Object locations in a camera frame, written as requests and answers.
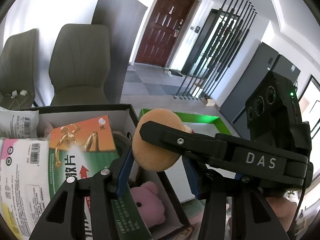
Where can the green orange medicine box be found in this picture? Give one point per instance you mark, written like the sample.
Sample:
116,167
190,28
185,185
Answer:
95,155

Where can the black storage box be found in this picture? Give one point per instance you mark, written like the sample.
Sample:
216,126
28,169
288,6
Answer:
100,107

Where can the black wall panel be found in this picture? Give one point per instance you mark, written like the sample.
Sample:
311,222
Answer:
197,29

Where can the dark grey cabinet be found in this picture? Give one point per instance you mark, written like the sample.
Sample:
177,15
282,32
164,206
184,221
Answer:
117,30

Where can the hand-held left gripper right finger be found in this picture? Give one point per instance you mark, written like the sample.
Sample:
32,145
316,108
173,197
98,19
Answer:
193,180

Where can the pink yellow white tissue pack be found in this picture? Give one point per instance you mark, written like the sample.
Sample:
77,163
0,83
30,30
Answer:
25,180

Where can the brown entrance door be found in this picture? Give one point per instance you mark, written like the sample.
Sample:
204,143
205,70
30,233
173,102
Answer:
162,27

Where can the white charger plug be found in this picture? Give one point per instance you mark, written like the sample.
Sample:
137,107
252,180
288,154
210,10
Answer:
14,94
24,92

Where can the grey dining chair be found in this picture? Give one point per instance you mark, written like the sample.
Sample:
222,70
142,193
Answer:
17,62
80,62

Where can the black glass door frame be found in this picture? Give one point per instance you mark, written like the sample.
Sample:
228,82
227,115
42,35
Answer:
200,42

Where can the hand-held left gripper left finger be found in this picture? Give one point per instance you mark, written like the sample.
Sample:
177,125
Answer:
123,177

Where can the white teal wipes pack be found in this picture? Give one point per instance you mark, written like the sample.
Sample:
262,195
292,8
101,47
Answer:
17,122

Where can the small wooden box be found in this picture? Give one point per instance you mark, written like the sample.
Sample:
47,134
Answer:
208,101

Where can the pink plush bear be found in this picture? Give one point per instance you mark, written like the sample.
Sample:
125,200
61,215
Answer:
147,205

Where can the person's right hand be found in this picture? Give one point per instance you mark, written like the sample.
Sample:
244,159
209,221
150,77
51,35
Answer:
282,206

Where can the black slat partition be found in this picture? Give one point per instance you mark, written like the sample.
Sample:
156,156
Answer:
225,42

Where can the white slipper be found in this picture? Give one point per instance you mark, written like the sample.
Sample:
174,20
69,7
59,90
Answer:
168,71

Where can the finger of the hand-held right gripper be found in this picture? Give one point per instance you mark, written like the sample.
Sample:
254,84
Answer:
175,140

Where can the orange burger plush toy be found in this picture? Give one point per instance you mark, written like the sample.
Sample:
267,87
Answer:
157,127

